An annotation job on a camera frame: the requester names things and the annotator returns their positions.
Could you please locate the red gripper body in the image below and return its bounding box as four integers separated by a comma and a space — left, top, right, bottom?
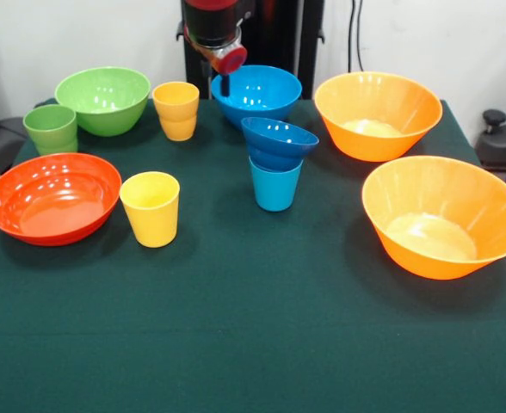
182, 24, 249, 76

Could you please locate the light blue plastic bowl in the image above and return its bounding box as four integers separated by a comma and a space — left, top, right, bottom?
211, 65, 303, 131

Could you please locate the dark blue plastic bowl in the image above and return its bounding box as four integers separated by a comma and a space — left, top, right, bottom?
240, 116, 320, 173

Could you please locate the light blue plastic cup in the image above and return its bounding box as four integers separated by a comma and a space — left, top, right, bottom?
249, 155, 304, 213

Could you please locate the orange plastic bowl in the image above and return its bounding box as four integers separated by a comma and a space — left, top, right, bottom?
361, 155, 506, 281
313, 71, 444, 163

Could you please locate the yellow plastic cup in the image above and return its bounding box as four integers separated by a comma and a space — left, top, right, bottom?
151, 81, 201, 122
119, 170, 181, 249
160, 114, 198, 142

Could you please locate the green plastic bowl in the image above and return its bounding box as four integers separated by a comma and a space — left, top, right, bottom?
54, 65, 152, 138

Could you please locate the green plastic cup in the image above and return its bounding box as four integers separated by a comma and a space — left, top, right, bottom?
22, 103, 78, 147
33, 135, 80, 157

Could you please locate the red plastic bowl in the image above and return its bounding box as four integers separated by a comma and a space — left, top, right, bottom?
0, 152, 123, 247

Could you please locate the dark green tablecloth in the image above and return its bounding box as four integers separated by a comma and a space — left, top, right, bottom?
0, 97, 506, 413

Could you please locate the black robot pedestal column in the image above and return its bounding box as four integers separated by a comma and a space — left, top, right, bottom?
176, 0, 327, 101

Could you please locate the black hanging cable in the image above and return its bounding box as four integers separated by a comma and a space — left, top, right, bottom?
346, 0, 366, 73

